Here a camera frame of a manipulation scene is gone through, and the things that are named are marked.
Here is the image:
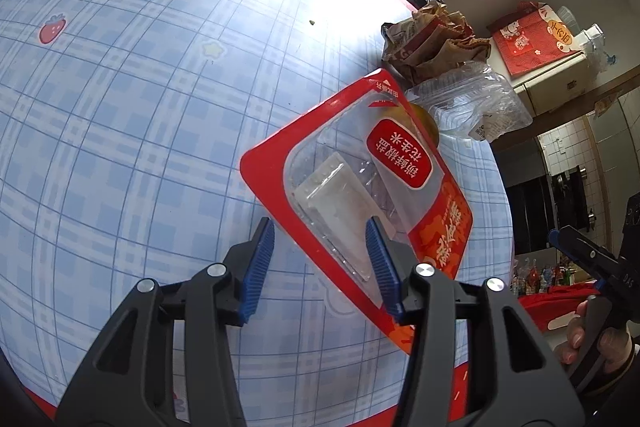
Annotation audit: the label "red peanut package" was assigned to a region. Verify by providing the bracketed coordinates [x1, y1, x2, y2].
[240, 69, 473, 351]

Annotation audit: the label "clear plastic clamshell container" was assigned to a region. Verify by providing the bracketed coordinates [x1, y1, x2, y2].
[406, 62, 533, 143]

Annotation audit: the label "brown paper bag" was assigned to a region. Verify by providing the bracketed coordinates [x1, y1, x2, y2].
[381, 0, 491, 86]

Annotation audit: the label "black kitchen stove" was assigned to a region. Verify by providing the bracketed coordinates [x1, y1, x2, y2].
[506, 166, 596, 255]

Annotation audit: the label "person right hand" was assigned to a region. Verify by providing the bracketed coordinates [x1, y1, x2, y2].
[555, 299, 637, 375]

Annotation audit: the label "red apron hanging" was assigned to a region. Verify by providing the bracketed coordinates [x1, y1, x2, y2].
[518, 283, 599, 333]

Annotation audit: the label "cream refrigerator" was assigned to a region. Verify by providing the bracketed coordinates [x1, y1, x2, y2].
[499, 53, 600, 116]

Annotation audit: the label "blue plaid table cover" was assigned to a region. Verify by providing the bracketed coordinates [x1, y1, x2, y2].
[0, 0, 516, 427]

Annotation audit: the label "red cloth on fridge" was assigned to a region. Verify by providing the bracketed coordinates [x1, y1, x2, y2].
[487, 1, 582, 80]

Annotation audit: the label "containers atop fridge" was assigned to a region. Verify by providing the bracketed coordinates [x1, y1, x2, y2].
[556, 5, 617, 72]

